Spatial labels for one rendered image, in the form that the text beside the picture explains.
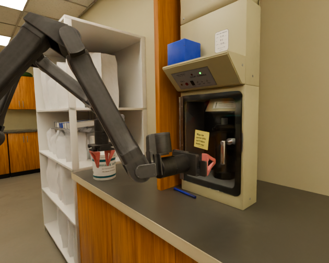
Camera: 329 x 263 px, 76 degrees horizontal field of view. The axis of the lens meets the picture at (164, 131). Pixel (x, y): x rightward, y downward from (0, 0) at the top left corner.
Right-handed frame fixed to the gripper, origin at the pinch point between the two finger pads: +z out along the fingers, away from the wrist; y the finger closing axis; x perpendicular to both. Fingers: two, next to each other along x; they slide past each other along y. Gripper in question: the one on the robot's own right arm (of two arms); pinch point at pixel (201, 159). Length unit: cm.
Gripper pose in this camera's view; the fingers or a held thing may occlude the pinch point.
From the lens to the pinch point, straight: 73.6
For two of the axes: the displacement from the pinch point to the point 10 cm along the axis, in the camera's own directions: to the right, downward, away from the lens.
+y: -6.6, -0.4, 7.5
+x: 0.0, 10.0, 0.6
